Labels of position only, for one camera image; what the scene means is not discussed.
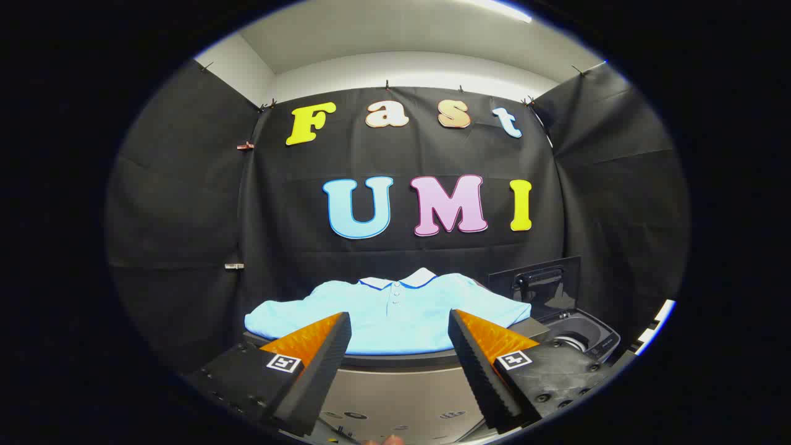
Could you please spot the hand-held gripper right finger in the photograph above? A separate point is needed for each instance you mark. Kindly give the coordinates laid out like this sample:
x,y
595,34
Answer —
x,y
479,377

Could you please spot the dark glass washing machine lid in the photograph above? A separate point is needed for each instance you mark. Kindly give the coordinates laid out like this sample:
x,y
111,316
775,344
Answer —
x,y
537,290

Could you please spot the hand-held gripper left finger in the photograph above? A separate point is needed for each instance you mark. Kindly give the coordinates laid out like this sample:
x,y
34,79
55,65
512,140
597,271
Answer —
x,y
321,377

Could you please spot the light blue polo shirt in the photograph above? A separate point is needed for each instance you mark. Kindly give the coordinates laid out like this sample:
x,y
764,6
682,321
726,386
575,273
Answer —
x,y
395,321

